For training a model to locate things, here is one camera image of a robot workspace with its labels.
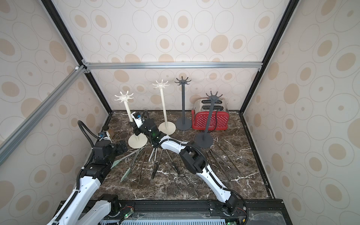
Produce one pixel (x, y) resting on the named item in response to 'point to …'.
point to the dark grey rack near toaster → (205, 139)
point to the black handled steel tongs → (156, 164)
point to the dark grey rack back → (183, 124)
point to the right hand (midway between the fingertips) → (137, 118)
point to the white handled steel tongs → (152, 153)
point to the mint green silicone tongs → (131, 168)
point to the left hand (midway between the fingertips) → (121, 140)
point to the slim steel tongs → (141, 177)
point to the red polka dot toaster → (206, 116)
